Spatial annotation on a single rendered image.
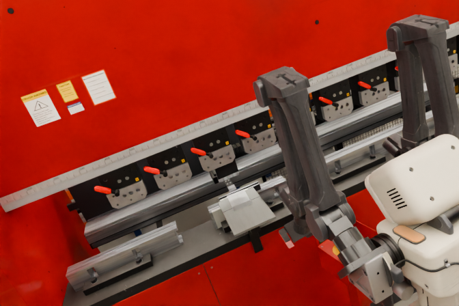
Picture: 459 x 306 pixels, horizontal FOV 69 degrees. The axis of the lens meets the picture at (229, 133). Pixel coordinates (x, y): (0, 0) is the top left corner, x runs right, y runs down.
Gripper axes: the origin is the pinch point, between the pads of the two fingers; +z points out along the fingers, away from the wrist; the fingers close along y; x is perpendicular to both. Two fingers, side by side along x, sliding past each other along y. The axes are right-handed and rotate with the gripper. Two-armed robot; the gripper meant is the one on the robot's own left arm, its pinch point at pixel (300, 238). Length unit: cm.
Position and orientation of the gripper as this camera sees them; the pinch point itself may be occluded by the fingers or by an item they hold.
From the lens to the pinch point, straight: 125.8
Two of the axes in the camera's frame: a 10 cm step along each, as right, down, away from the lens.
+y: -9.0, 3.8, -2.2
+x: 4.3, 6.4, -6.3
